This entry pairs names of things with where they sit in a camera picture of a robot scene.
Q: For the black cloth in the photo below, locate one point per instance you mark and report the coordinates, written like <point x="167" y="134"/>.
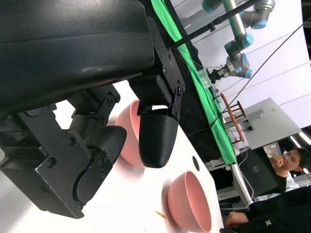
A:
<point x="194" y="116"/>

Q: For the person in black shirt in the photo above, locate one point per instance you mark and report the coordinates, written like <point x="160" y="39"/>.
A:
<point x="279" y="213"/>

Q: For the small orange scrap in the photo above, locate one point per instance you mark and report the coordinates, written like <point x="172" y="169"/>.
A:
<point x="160" y="214"/>

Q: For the green cloth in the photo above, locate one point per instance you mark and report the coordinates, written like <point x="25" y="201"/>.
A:
<point x="209" y="109"/>

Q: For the brown wooden rack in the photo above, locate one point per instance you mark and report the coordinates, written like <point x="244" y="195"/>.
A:
<point x="230" y="112"/>

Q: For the black background robot gripper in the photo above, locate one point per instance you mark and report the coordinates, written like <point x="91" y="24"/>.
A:
<point x="217" y="74"/>

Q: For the black round table grommet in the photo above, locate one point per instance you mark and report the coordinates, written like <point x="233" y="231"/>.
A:
<point x="195" y="163"/>

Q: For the black metal pole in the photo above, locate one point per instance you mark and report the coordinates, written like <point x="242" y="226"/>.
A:
<point x="194" y="35"/>

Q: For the bare person hand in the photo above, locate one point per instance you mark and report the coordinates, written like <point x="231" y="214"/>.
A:
<point x="235" y="219"/>

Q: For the silver blue-capped robot arm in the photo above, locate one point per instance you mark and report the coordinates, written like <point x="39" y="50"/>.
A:
<point x="236" y="29"/>
<point x="257" y="14"/>

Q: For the white desk frame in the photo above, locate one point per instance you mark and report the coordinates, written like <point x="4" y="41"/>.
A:
<point x="239" y="184"/>

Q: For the pink plastic bowl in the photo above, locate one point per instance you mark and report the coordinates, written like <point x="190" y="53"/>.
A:
<point x="130" y="116"/>
<point x="189" y="201"/>

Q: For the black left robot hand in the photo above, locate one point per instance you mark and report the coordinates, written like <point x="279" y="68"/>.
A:
<point x="60" y="60"/>

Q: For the clear plastic box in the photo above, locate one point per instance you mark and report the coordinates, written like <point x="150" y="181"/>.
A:
<point x="205" y="80"/>

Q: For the seated person with glasses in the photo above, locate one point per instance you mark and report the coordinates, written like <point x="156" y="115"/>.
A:
<point x="295" y="157"/>

